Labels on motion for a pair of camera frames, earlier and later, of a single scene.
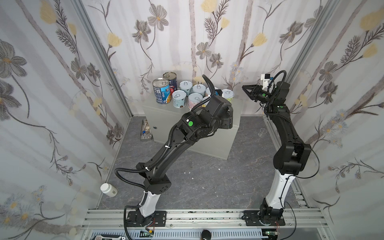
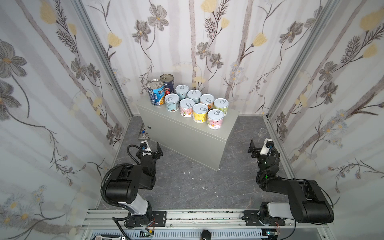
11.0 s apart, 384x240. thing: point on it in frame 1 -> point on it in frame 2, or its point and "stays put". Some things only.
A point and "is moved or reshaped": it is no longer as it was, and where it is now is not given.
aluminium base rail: (304, 224) stays put
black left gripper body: (225, 117) -> (151, 155)
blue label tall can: (162, 90) is moved or reshaped
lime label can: (228, 94) is moved or reshaped
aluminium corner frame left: (83, 12) stays put
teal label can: (179, 98) -> (172, 101)
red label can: (194, 99) -> (186, 106)
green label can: (186, 86) is moved or reshaped
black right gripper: (259, 94) -> (258, 152)
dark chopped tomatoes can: (171, 77) is moved or reshaped
